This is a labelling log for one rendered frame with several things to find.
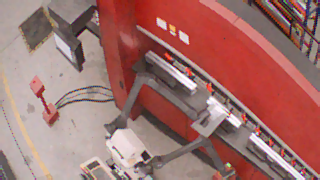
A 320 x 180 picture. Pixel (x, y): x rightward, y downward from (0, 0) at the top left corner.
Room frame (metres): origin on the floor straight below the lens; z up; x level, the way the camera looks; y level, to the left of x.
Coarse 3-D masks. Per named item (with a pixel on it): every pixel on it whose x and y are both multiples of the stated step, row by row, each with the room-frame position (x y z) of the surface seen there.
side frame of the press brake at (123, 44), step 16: (96, 0) 2.40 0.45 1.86; (112, 0) 2.23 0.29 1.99; (128, 0) 2.34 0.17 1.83; (112, 16) 2.25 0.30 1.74; (128, 16) 2.32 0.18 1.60; (112, 32) 2.27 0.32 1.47; (128, 32) 2.31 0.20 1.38; (112, 48) 2.30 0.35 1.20; (128, 48) 2.30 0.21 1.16; (144, 48) 2.41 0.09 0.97; (160, 48) 2.53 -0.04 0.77; (112, 64) 2.32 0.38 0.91; (128, 64) 2.28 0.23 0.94; (112, 80) 2.37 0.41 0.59; (128, 80) 2.26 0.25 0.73
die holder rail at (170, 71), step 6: (150, 54) 2.34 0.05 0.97; (150, 60) 2.30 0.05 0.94; (156, 60) 2.27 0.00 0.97; (162, 60) 2.26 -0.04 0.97; (156, 66) 2.25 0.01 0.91; (162, 66) 2.21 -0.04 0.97; (168, 66) 2.20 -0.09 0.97; (168, 72) 2.15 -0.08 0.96; (174, 72) 2.14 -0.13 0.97; (174, 78) 2.13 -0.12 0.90; (180, 78) 2.08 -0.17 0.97; (186, 78) 2.08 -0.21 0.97; (180, 84) 2.06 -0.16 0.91; (186, 84) 2.02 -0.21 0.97; (192, 84) 2.02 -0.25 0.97; (186, 90) 2.01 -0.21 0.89; (192, 90) 1.98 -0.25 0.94
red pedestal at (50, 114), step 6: (36, 78) 2.41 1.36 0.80; (30, 84) 2.34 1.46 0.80; (36, 84) 2.33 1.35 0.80; (42, 84) 2.32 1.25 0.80; (36, 90) 2.25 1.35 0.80; (42, 90) 2.29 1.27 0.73; (36, 96) 2.22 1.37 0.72; (42, 96) 2.33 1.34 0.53; (42, 102) 2.31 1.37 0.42; (48, 108) 2.33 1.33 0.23; (54, 108) 2.39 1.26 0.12; (42, 114) 2.34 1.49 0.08; (48, 114) 2.30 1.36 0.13; (54, 114) 2.31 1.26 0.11; (48, 120) 2.23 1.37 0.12; (54, 120) 2.28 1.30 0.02
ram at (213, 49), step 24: (144, 0) 2.27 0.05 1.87; (168, 0) 2.09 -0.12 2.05; (144, 24) 2.30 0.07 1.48; (168, 24) 2.10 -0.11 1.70; (192, 24) 1.93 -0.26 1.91; (216, 24) 1.77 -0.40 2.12; (168, 48) 2.12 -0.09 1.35; (192, 48) 1.94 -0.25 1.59; (216, 48) 1.78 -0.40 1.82; (240, 48) 1.62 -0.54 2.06; (216, 72) 1.78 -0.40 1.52; (240, 72) 1.61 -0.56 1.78; (264, 72) 1.44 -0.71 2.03; (240, 96) 1.58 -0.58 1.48; (264, 96) 1.40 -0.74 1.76; (288, 96) 1.23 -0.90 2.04; (264, 120) 1.35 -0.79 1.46; (288, 120) 1.16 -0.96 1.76; (312, 120) 0.97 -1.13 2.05; (288, 144) 1.06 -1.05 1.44; (312, 144) 0.86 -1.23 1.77; (312, 168) 0.71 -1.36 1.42
